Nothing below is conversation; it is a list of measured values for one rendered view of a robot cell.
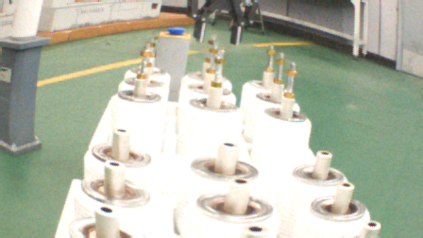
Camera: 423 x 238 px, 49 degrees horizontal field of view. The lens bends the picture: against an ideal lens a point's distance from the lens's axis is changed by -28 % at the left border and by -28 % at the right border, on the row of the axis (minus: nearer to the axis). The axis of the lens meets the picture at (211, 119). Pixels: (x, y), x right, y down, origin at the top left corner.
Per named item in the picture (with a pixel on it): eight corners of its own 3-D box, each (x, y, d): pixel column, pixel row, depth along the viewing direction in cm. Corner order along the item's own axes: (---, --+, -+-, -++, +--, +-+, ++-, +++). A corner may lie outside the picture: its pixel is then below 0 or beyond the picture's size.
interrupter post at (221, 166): (213, 176, 67) (218, 146, 66) (212, 168, 69) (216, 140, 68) (236, 178, 67) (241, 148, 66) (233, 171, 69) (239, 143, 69)
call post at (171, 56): (142, 170, 139) (159, 36, 132) (143, 161, 146) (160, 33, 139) (172, 175, 140) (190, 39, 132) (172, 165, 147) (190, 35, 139)
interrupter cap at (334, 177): (296, 188, 65) (298, 182, 65) (286, 167, 72) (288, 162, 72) (348, 188, 66) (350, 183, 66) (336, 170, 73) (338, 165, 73)
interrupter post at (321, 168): (312, 181, 68) (318, 155, 67) (309, 175, 70) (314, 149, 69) (329, 181, 68) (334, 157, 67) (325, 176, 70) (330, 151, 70)
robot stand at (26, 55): (-11, 142, 131) (-5, 40, 124) (15, 133, 144) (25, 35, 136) (13, 157, 125) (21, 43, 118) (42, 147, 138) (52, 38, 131)
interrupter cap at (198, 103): (218, 101, 103) (219, 97, 103) (246, 113, 97) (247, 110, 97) (178, 102, 99) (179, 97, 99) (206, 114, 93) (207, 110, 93)
